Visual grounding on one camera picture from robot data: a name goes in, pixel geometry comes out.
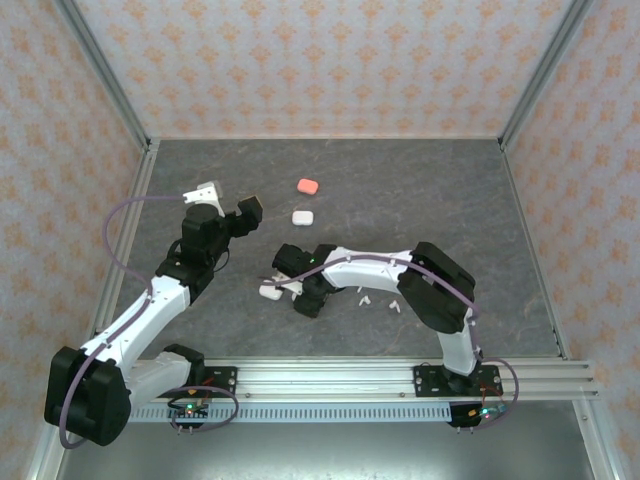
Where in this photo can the white earbud charging case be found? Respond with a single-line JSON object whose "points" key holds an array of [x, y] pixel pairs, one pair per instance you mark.
{"points": [[269, 294], [302, 218]]}

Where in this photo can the pink earbud charging case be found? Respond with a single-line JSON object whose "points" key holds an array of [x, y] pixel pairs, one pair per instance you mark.
{"points": [[307, 186]]}

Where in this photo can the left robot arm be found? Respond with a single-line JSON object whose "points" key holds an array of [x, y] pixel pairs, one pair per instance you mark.
{"points": [[145, 310]]}

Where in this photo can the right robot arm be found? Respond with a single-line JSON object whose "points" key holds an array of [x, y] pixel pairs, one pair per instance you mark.
{"points": [[370, 272]]}

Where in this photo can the circuit board with LEDs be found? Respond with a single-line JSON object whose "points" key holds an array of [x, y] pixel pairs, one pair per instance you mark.
{"points": [[480, 414], [190, 411]]}

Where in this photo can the grey metal sheet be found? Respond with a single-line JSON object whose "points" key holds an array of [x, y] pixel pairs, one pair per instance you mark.
{"points": [[325, 455]]}

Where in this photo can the aluminium frame side rail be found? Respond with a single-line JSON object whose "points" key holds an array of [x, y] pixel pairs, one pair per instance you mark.
{"points": [[520, 200], [136, 200]]}

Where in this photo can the aluminium frame crossbar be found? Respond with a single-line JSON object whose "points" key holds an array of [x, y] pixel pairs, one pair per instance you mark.
{"points": [[325, 137]]}

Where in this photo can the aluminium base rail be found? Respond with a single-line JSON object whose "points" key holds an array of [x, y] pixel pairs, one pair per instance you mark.
{"points": [[325, 380]]}

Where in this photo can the aluminium frame post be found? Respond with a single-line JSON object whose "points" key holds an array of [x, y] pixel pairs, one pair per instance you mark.
{"points": [[110, 80], [539, 80]]}

